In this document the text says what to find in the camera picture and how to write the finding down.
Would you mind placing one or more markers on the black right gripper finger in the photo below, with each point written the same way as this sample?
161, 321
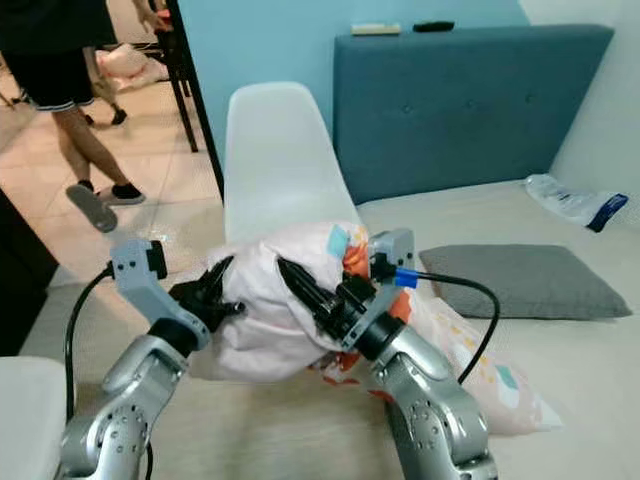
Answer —
310, 283
322, 318

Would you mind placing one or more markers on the black remote control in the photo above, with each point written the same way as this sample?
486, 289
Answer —
433, 26

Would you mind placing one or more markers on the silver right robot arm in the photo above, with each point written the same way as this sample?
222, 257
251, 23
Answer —
435, 410

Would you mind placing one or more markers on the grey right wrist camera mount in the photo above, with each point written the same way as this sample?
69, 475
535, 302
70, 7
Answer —
395, 250

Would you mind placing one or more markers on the blue-grey padded headboard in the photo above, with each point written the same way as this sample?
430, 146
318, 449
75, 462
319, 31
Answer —
460, 105

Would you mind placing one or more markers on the black table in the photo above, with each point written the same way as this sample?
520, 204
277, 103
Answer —
175, 80

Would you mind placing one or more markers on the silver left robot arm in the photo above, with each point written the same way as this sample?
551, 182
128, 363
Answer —
120, 410

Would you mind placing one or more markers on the grey cushion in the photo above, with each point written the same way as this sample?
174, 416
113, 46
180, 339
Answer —
530, 282

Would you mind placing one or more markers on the black door frame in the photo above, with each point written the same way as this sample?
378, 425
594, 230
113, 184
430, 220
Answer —
195, 90

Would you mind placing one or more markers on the clear plastic packet blue label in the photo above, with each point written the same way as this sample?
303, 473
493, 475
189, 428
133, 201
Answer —
570, 200

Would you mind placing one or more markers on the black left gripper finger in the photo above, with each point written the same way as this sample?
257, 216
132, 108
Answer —
228, 310
215, 278

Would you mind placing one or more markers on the pink cloth bundle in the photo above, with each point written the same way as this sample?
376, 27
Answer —
128, 68

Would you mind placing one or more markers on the pink and white pillow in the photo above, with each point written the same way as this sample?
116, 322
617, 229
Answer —
275, 330

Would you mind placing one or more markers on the white remote control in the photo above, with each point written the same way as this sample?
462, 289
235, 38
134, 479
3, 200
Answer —
375, 29

